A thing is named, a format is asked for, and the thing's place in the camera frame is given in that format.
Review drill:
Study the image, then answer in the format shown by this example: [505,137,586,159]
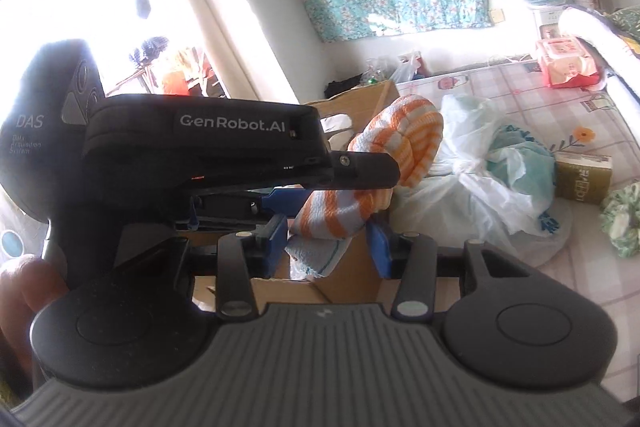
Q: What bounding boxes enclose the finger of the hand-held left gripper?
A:
[325,151,402,192]
[194,187,313,228]

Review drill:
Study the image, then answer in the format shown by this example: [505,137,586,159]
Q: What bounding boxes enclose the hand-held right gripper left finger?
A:
[112,214,290,319]

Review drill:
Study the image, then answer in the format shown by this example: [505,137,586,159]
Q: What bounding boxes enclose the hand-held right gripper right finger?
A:
[365,222,546,321]

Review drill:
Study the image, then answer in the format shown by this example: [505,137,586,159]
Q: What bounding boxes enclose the cardboard box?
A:
[190,79,401,308]

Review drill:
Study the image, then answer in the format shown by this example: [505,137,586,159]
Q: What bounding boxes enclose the teal checked cloth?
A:
[286,234,351,282]

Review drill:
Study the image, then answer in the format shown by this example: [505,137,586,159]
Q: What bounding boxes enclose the orange striped towel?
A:
[291,96,445,242]

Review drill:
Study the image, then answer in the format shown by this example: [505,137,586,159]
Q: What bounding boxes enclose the white plastic bag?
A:
[395,94,576,268]

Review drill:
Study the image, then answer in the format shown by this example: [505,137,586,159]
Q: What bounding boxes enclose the person's left hand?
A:
[0,257,68,373]

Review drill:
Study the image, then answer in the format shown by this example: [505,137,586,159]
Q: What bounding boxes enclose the black cloth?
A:
[325,77,363,100]

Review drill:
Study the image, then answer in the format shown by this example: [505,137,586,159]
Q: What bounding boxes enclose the clear plastic bag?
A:
[387,52,421,82]

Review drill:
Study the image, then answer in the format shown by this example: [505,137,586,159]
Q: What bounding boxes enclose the plaid printed bed sheet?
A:
[390,57,640,303]

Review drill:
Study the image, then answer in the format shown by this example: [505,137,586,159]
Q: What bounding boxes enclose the olive green box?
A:
[554,152,613,206]

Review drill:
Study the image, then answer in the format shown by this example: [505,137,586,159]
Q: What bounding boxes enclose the peach wet wipes pack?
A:
[535,36,608,88]

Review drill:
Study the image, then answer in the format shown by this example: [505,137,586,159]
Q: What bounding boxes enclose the white water dispenser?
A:
[530,4,568,42]

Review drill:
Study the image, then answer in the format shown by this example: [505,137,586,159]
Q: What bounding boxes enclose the green floral scrunchie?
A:
[600,182,640,258]

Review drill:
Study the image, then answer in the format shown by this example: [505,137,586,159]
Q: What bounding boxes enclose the white rolled towel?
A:
[557,6,640,98]

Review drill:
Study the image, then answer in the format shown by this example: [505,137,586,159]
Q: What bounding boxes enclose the grey leaf-pattern pillow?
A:
[597,12,640,58]

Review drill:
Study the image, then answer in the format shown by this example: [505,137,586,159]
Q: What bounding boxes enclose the green leaf print pillow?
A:
[614,6,640,42]

